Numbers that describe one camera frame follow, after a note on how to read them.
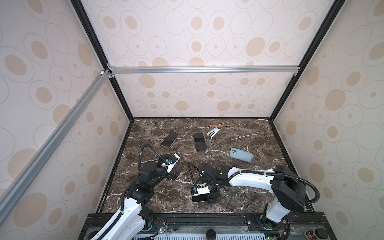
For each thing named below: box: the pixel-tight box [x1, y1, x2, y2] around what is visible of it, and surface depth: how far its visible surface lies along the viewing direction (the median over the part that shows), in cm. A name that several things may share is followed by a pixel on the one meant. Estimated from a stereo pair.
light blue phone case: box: [229, 147, 254, 163], surface depth 101 cm
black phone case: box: [193, 132, 207, 151], surface depth 108 cm
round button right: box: [304, 227, 329, 240], surface depth 66 cm
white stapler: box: [207, 127, 220, 139], surface depth 111 cm
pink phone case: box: [161, 130, 180, 149], surface depth 108 cm
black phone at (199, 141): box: [193, 132, 207, 151], surface depth 108 cm
